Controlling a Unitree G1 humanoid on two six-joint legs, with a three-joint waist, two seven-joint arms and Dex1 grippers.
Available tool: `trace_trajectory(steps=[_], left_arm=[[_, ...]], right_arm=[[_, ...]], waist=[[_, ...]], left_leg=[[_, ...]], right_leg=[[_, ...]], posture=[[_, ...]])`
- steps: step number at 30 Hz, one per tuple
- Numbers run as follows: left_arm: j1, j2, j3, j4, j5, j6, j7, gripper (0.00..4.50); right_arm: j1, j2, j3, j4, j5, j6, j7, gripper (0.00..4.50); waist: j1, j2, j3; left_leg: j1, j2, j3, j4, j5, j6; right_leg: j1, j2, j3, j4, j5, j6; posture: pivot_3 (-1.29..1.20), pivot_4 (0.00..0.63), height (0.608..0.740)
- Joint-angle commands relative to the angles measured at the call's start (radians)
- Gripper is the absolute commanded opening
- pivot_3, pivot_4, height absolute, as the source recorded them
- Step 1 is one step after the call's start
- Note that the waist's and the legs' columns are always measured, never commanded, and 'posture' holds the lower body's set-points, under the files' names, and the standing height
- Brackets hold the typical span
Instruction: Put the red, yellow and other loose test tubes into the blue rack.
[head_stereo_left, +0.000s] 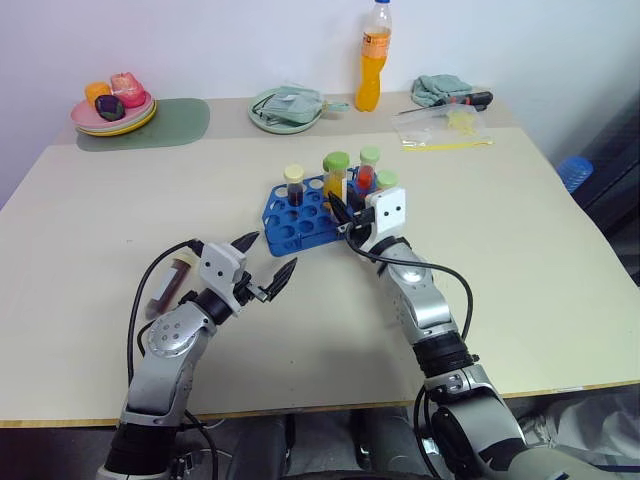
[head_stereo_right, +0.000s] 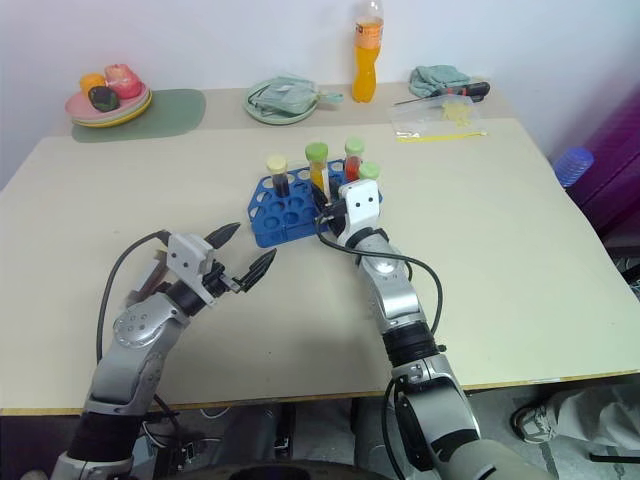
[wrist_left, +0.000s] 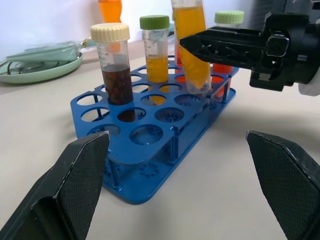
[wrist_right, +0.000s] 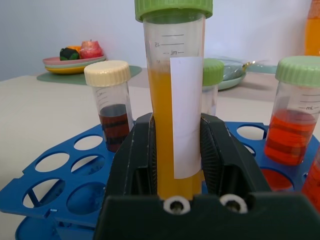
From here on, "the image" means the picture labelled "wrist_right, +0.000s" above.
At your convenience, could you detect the blue test tube rack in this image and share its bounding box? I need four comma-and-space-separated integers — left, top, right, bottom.
0, 121, 320, 240

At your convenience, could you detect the yellow plate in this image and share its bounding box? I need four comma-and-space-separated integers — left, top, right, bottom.
45, 65, 88, 75

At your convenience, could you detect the pink plate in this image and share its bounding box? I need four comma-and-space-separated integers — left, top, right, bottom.
42, 55, 107, 67

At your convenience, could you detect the dark green placemat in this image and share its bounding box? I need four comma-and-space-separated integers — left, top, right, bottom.
36, 65, 144, 87

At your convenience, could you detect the black and green toy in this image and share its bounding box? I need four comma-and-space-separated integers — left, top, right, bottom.
59, 47, 81, 62

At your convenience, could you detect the red apple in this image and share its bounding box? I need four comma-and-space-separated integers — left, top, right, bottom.
79, 38, 104, 60

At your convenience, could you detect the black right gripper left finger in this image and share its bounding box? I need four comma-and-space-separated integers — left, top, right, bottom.
104, 112, 161, 199

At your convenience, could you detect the light green placemat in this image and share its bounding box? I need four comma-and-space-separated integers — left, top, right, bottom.
245, 64, 279, 74

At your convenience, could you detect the light green plate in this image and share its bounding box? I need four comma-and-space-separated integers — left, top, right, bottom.
216, 73, 248, 91

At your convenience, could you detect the clear tube green cap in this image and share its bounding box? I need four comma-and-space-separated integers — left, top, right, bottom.
201, 58, 225, 117

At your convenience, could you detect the orange-red liquid tube green cap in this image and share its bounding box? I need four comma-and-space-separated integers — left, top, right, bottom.
264, 55, 320, 167

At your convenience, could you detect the dark red tube cream cap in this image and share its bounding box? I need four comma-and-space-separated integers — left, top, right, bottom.
83, 60, 135, 154

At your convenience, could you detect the yellow liquid tube green cap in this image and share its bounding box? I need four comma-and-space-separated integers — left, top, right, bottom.
134, 0, 214, 201

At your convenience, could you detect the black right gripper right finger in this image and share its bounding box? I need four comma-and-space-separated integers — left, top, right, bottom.
199, 113, 274, 196

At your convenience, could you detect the orange liquid bottle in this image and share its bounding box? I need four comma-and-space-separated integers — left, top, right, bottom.
304, 0, 320, 57

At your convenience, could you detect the clear plastic bag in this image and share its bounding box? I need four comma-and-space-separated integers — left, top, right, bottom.
219, 55, 270, 76

